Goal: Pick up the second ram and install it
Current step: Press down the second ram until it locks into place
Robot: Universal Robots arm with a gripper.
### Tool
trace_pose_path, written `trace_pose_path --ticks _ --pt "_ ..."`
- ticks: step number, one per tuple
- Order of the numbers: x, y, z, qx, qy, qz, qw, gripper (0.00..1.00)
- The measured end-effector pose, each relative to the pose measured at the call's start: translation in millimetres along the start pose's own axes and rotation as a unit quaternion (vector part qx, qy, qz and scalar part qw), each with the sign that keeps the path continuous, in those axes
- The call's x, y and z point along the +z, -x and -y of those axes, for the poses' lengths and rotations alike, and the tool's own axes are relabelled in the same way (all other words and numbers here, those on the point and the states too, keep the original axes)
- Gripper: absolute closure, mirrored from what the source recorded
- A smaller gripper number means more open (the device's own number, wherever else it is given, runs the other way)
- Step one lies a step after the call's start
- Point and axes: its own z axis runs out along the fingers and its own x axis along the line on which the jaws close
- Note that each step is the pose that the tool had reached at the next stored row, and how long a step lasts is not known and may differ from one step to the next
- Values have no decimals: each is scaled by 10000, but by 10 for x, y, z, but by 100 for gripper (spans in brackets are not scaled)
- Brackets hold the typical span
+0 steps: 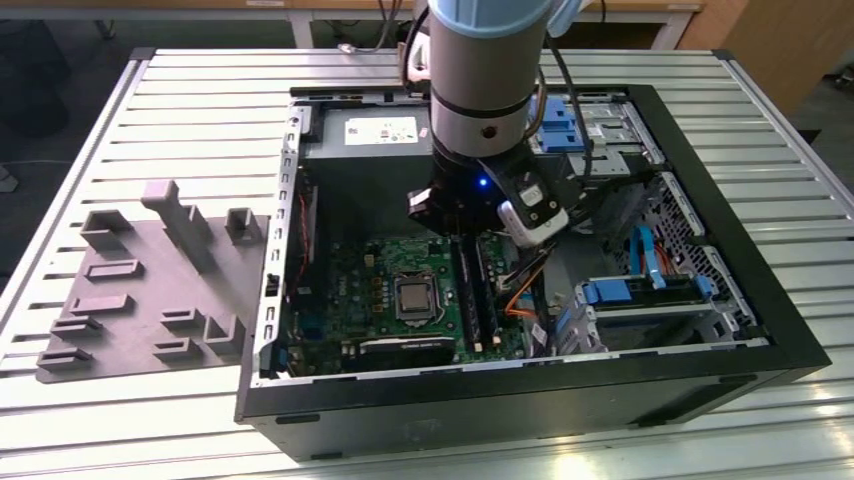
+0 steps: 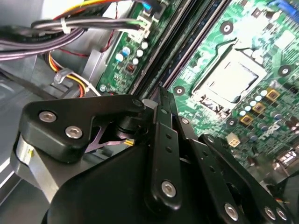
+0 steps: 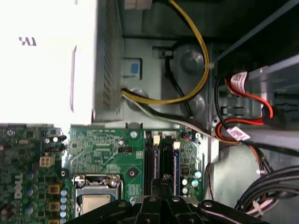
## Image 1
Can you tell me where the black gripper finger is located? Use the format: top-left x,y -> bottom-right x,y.
406,187 -> 463,236

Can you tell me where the grey power supply unit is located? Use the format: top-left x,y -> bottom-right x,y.
300,105 -> 435,239

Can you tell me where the black CPU socket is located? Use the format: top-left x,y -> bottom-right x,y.
389,271 -> 447,325

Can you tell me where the blue drive latch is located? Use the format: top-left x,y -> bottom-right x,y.
532,97 -> 591,155

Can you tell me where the silver CPU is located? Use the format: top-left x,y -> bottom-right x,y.
398,285 -> 434,312

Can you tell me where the green motherboard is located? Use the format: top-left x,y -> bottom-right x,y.
287,234 -> 535,376

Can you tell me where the black case fan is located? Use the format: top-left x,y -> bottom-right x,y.
287,164 -> 333,304

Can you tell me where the metal drive cage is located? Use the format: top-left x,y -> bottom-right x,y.
526,96 -> 667,212

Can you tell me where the hard disk in blue carrier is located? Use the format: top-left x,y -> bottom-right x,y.
578,276 -> 712,309

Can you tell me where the black graphics card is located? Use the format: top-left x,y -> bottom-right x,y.
339,335 -> 459,374

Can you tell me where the metal disk bay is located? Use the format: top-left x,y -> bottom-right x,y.
556,272 -> 756,354

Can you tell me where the black PC case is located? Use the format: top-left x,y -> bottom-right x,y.
231,83 -> 834,462

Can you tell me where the grey parts rack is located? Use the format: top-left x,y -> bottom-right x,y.
33,180 -> 275,384

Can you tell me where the wooden cabinet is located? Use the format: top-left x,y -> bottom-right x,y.
676,0 -> 854,117

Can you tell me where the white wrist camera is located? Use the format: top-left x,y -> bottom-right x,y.
496,169 -> 574,250

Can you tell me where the black cable bundle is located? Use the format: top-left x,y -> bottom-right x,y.
499,169 -> 662,294

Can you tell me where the red twisted fan wire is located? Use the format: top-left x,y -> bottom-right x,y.
296,189 -> 319,299

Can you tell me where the black camera cable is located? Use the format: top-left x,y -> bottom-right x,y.
540,9 -> 599,179

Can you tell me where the orange wire bundle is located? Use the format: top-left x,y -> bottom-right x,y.
503,277 -> 556,320

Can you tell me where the loose cable with plug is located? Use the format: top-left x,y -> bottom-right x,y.
337,0 -> 406,55

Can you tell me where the blue flat data wire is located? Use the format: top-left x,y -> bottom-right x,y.
628,225 -> 670,291

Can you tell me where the white desk frame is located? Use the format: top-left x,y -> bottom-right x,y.
85,0 -> 708,51

